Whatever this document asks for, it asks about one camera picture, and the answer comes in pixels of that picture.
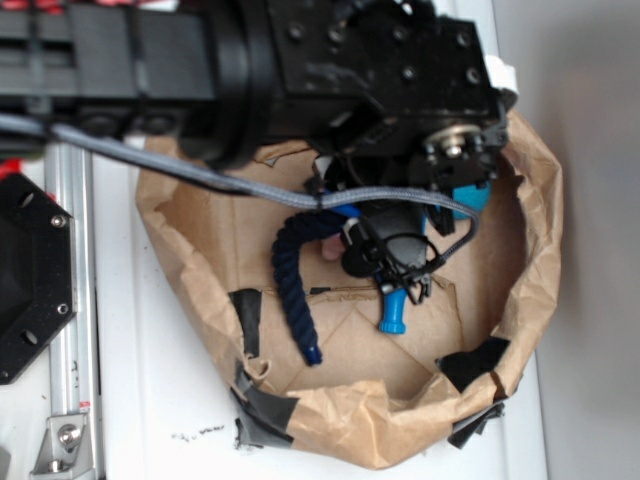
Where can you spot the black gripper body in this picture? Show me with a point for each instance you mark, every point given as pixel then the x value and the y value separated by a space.
pixel 398 93

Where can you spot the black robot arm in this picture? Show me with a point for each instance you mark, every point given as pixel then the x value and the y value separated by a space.
pixel 206 74

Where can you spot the blue dimpled ball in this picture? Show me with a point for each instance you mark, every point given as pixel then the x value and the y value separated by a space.
pixel 473 196

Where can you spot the pink plush bunny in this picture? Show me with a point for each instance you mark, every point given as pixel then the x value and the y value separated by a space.
pixel 332 248

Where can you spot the blue plastic bottle toy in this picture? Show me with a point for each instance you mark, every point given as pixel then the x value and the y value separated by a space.
pixel 392 321

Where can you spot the brown paper bag bin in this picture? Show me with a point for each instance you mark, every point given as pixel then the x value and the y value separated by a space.
pixel 376 399

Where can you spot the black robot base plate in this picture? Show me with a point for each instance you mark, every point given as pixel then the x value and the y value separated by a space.
pixel 37 292

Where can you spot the metal corner bracket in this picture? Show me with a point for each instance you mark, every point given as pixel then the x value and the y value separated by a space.
pixel 66 451

